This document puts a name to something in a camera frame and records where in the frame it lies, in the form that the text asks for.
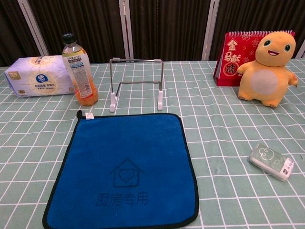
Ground blue kitchen towel black trim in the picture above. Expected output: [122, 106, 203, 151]
[42, 110, 200, 229]

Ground green grid-patterned table mat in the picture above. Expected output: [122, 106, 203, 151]
[0, 59, 305, 229]

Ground orange drink plastic bottle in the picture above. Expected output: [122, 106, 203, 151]
[61, 33, 99, 106]

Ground dark folding screen white frames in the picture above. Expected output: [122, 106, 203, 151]
[0, 0, 305, 66]

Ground red desk calendar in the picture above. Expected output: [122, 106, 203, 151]
[213, 30, 296, 86]

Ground yellow plush dinosaur toy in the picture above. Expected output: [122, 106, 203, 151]
[236, 31, 299, 108]

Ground white tissue paper pack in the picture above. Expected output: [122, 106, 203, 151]
[4, 55, 77, 98]

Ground small green tissue packet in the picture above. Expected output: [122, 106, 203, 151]
[249, 143, 295, 183]

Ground metal wire rack white feet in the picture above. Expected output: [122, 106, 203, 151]
[109, 58, 164, 113]

